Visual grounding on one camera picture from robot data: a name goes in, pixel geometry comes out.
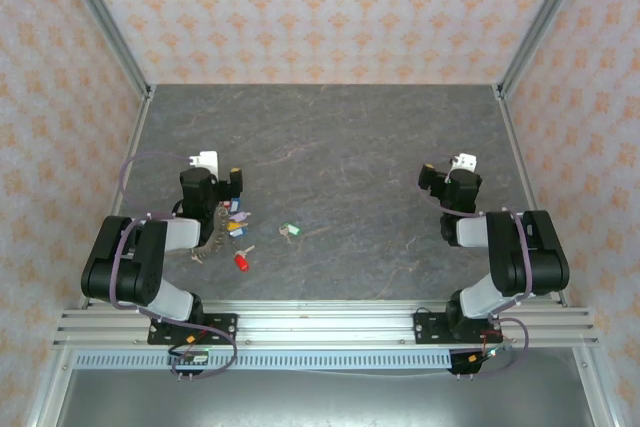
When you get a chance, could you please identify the grey metal sheet tray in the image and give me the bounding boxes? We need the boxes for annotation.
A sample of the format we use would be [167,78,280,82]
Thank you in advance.
[54,369,596,427]

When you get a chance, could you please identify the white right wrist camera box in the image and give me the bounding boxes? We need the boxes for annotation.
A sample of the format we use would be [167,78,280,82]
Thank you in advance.
[452,151,479,172]

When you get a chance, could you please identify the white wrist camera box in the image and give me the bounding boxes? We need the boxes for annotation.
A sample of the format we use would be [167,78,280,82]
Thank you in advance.
[191,150,221,174]
[452,151,479,172]

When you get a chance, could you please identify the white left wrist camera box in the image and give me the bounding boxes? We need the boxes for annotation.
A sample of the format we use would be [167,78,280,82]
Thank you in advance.
[191,150,221,174]

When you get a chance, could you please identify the aluminium table side rail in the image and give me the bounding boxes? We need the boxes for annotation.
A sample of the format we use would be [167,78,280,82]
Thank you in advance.
[493,85,570,309]
[77,86,156,309]

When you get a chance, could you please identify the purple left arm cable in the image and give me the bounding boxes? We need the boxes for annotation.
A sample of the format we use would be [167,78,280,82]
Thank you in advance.
[108,151,239,382]

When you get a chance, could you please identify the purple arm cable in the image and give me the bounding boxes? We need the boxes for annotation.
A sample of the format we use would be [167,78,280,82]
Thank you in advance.
[108,151,239,382]
[416,152,532,378]

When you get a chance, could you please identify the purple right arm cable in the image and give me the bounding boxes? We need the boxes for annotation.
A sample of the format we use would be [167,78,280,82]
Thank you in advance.
[416,152,532,378]

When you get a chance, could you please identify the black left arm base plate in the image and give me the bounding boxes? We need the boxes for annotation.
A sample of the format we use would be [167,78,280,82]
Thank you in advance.
[147,313,239,346]

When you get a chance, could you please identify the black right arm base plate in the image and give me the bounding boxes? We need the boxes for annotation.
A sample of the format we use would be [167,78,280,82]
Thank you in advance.
[413,311,501,346]

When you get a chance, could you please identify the controller board with wires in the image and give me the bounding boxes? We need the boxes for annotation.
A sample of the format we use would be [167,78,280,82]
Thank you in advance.
[467,329,516,366]
[167,334,211,366]

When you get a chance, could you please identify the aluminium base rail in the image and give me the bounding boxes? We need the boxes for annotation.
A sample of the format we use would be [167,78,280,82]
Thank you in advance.
[52,299,600,348]

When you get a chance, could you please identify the aluminium frame post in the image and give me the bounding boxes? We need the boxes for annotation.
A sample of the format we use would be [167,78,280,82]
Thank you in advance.
[52,0,154,98]
[492,0,596,98]

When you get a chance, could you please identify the slotted grey cable duct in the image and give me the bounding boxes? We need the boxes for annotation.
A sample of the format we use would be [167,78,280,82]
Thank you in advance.
[74,350,454,371]

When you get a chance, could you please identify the aluminium frame leg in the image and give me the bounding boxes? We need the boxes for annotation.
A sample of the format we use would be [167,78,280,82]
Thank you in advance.
[572,346,621,427]
[27,346,76,427]

